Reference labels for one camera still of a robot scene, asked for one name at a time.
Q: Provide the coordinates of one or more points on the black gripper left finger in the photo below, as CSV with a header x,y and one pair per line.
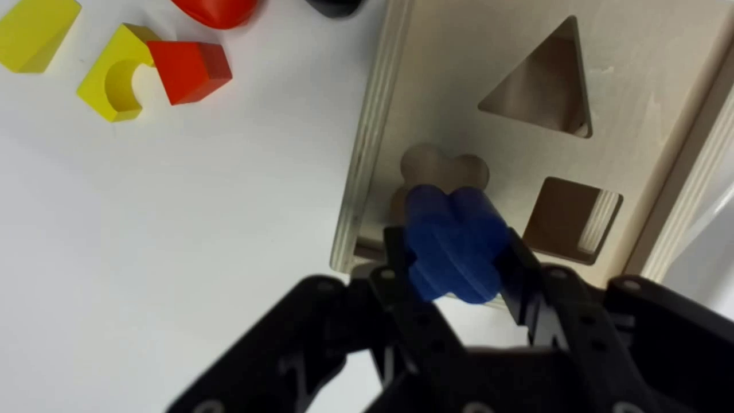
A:
x,y
328,346

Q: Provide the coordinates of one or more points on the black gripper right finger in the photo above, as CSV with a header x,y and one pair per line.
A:
x,y
611,337

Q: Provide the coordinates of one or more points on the blue flower-shaped block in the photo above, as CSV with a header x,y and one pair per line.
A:
x,y
451,244

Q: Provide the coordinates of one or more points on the wooden shape sorter box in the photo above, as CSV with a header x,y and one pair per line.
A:
x,y
459,76

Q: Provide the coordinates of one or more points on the red angular block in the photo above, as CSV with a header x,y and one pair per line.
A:
x,y
186,72

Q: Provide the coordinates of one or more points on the black octagonal block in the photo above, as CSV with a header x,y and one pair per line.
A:
x,y
335,6

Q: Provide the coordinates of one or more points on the yellow arch block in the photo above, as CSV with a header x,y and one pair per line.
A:
x,y
103,83

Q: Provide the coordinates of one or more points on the red rounded block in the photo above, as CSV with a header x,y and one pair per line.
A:
x,y
219,12

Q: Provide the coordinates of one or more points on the yellow rectangular block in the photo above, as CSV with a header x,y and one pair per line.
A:
x,y
35,36

